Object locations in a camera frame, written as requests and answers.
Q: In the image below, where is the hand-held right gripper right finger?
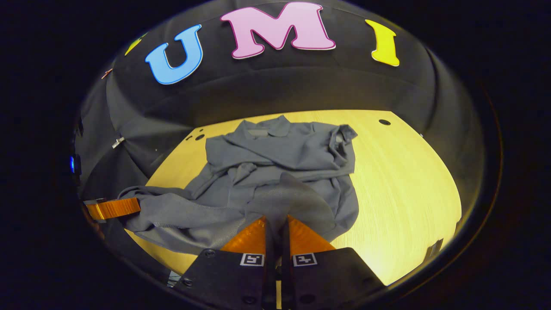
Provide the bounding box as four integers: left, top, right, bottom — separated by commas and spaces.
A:
282, 215, 386, 310

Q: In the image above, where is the grey collared shirt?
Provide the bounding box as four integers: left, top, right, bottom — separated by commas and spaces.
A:
118, 115, 360, 255

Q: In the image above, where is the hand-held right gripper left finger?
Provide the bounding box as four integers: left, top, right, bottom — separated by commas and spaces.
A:
174, 216, 276, 310

